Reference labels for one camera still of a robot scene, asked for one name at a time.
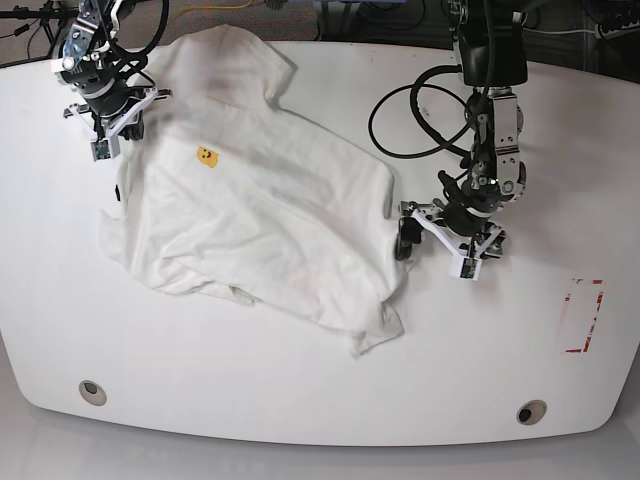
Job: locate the black tripod stand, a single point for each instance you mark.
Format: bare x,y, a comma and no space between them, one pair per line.
30,34

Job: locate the white T-shirt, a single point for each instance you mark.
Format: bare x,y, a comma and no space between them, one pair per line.
230,196

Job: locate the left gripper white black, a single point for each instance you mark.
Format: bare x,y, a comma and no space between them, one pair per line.
462,231

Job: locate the right table cable grommet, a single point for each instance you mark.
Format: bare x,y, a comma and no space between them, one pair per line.
531,412

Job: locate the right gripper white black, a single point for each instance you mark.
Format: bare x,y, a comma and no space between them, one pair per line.
116,114

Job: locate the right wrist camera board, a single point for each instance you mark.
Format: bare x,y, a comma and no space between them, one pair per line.
101,150

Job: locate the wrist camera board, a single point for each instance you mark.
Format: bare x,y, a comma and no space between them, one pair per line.
101,150
465,268

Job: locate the table cable grommet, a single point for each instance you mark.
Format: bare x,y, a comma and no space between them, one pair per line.
92,393
531,412

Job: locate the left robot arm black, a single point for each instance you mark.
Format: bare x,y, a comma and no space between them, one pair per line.
488,43

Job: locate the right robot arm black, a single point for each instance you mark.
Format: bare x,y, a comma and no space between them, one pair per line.
109,78

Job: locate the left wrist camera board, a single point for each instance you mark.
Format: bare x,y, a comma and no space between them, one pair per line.
465,268

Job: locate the white power strip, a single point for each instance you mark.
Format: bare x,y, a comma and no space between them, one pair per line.
618,24

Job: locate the red tape rectangle marking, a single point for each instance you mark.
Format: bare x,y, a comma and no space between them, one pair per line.
582,305

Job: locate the left table cable grommet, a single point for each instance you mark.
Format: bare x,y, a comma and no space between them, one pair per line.
92,393

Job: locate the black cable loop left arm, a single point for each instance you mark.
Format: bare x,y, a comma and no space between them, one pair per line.
414,89

